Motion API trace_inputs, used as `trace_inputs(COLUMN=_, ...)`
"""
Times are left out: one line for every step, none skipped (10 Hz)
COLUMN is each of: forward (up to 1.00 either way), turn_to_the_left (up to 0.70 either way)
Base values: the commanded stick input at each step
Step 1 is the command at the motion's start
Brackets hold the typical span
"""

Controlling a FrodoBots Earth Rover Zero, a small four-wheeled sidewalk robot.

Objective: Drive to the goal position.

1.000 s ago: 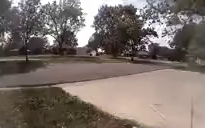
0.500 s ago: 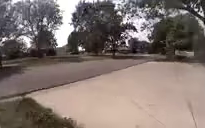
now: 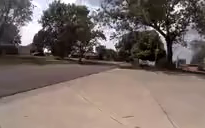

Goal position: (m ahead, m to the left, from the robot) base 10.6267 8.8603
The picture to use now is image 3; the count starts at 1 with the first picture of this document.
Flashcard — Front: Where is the grass verge across road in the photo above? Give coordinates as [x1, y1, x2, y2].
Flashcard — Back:
[0, 54, 124, 66]

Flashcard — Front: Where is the pale concrete driveway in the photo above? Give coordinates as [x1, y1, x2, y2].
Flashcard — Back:
[0, 68, 205, 128]

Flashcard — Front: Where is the grey asphalt road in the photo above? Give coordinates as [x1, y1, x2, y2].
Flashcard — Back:
[0, 63, 119, 100]

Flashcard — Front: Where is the round green bushy tree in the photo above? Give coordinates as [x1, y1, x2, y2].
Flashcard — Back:
[115, 29, 167, 66]

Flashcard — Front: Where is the tall light-leaved tree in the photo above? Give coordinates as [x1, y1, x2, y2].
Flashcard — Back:
[0, 0, 34, 58]

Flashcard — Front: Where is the building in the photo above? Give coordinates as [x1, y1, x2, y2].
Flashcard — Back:
[95, 46, 118, 62]
[0, 43, 33, 56]

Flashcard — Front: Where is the big tree with forked trunk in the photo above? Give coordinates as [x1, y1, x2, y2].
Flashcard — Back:
[96, 0, 205, 68]

